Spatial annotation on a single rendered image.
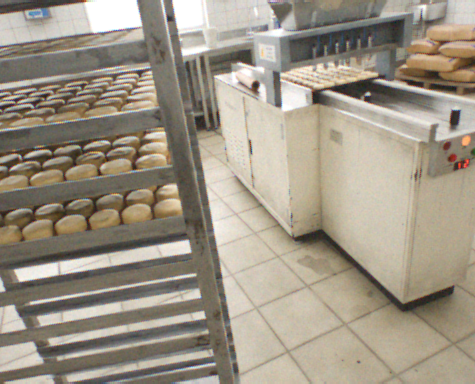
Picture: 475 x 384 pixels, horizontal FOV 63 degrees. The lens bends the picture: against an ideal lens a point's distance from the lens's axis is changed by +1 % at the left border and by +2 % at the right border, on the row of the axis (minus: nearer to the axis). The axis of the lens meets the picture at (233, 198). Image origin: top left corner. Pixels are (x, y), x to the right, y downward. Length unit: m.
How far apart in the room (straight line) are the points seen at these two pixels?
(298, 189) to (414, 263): 0.72
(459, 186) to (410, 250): 0.31
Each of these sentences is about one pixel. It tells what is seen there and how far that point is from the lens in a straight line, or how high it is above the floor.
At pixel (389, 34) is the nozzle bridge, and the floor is 1.09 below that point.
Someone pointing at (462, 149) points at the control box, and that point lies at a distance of 1.62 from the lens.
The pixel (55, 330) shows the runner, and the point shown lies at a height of 0.87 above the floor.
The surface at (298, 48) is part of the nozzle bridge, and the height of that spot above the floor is 1.10.
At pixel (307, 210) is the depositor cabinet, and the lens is 2.24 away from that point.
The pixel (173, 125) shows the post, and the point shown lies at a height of 1.23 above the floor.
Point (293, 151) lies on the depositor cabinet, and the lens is 2.05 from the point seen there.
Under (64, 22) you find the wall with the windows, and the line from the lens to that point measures 4.94.
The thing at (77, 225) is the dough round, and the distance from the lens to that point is 0.71.
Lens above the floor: 1.37
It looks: 28 degrees down
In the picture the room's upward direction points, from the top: 8 degrees counter-clockwise
